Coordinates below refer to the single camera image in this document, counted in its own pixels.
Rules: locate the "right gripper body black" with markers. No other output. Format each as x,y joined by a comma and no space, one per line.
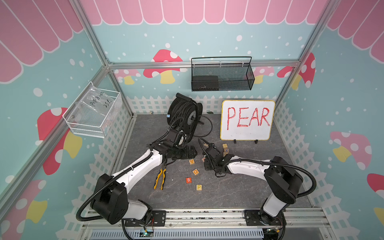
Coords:
209,167

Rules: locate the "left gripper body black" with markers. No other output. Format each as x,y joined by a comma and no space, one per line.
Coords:
182,153

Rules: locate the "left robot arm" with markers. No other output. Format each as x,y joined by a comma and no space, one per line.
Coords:
110,198

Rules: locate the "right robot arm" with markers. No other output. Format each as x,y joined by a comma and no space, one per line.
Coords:
287,182

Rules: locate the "whiteboard with red PEAR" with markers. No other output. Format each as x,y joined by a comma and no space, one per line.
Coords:
246,120

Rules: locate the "wooden N block stack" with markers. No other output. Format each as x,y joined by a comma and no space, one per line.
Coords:
225,153

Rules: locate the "yellow black pliers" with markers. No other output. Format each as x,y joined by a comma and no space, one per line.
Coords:
161,177

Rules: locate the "black box in basket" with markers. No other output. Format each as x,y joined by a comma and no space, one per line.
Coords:
205,83

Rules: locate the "black cable reel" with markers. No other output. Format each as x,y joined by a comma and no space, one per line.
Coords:
183,117

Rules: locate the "clear plastic wall bin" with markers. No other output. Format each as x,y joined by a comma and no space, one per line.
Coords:
93,112

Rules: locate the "black wire mesh basket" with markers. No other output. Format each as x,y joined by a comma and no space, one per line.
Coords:
234,73

